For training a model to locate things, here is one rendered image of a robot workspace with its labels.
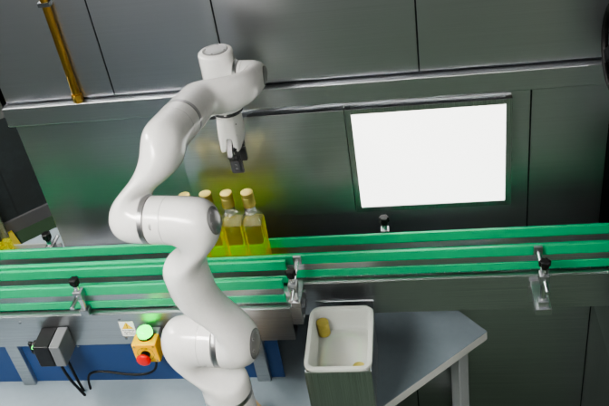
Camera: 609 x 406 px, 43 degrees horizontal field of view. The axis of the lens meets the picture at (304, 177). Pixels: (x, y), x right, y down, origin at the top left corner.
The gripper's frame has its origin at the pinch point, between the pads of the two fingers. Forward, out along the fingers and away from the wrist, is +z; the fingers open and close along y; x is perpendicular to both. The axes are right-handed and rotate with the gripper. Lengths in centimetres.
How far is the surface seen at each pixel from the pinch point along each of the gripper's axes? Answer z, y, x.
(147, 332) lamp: 41, 20, -30
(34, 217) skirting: 139, -165, -174
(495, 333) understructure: 83, -16, 66
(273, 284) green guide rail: 31.2, 13.5, 5.8
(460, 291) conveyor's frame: 43, 6, 55
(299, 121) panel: -3.1, -12.2, 15.0
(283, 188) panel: 18.3, -12.2, 7.3
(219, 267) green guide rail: 31.2, 6.1, -10.4
